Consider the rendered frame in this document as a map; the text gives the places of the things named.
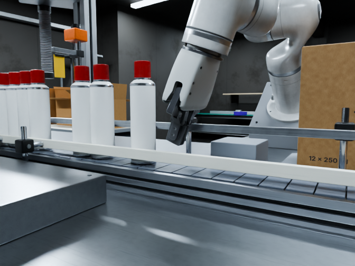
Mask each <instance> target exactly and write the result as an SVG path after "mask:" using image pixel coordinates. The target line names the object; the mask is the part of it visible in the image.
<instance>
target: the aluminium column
mask: <svg viewBox="0 0 355 266"><path fill-rule="evenodd" d="M73 20H74V24H80V29H82V30H86V31H87V36H88V41H87V42H83V43H81V50H82V51H84V58H81V61H82V65H84V66H88V67H89V75H90V81H89V83H93V82H94V69H93V65H94V64H97V29H96V0H81V1H80V2H79V3H78V2H75V3H73Z"/></svg>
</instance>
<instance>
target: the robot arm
mask: <svg viewBox="0 0 355 266"><path fill-rule="evenodd" d="M320 19H321V5H320V2H319V0H194V2H193V5H192V9H191V12H190V16H189V19H188V22H187V25H186V28H185V32H184V35H183V39H182V42H184V43H187V46H183V48H182V49H181V50H180V52H179V54H178V56H177V58H176V60H175V62H174V65H173V68H172V70H171V73H170V76H169V78H168V81H167V84H166V87H165V90H164V93H163V97H162V100H163V102H165V103H169V106H168V108H167V111H166V112H167V113H169V114H171V124H170V127H169V130H168V133H167V136H166V140H167V141H169V142H171V143H173V144H175V145H177V146H180V145H183V144H184V142H185V139H186V136H187V133H188V130H189V127H190V125H191V123H192V121H193V119H194V116H195V115H196V114H198V113H199V112H200V110H202V109H204V108H206V106H207V105H208V102H209V100H210V97H211V94H212V90H213V87H214V84H215V81H216V77H217V74H218V70H219V65H220V61H223V60H224V59H223V58H221V55H225V56H228V54H229V51H230V50H231V45H232V42H233V39H234V37H235V34H236V32H239V33H242V34H243V35H244V37H245V38H246V39H247V40H249V41H251V42H255V43H259V42H267V41H272V40H278V39H284V38H287V39H286V40H284V41H283V42H281V43H280V44H278V45H276V46H275V47H273V48H272V49H271V50H270V51H269V52H268V53H267V55H266V64H267V69H268V74H269V79H270V83H271V86H272V91H273V94H272V97H271V99H270V100H269V102H268V104H267V112H268V114H269V115H270V117H271V118H273V119H274V120H277V121H280V122H297V121H298V120H299V107H300V83H301V59H302V47H304V45H305V43H306V42H307V41H308V39H309V38H310V37H311V36H312V34H313V33H314V31H315V30H316V28H317V26H318V24H319V22H320ZM179 105H180V106H179Z"/></svg>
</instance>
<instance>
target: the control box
mask: <svg viewBox="0 0 355 266"><path fill-rule="evenodd" d="M18 1H19V2H20V3H26V4H35V5H48V6H52V7H60V8H69V9H73V3H75V2H78V3H79V2H80V1H81V0H18Z"/></svg>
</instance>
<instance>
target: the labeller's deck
mask: <svg viewBox="0 0 355 266"><path fill-rule="evenodd" d="M105 202H107V193H106V175H104V174H98V173H92V172H86V171H82V170H76V169H70V168H64V167H58V166H52V165H46V164H40V163H34V162H30V161H24V160H18V159H12V158H6V157H0V245H2V244H5V243H7V242H10V241H12V240H15V239H18V238H20V237H22V236H25V235H27V234H30V233H32V232H34V231H37V230H39V229H42V228H44V227H46V226H49V225H51V224H54V223H56V222H59V221H62V220H64V219H66V218H69V217H71V216H74V215H76V214H78V213H81V212H83V211H86V210H88V209H90V208H93V207H95V206H98V205H100V204H103V203H105Z"/></svg>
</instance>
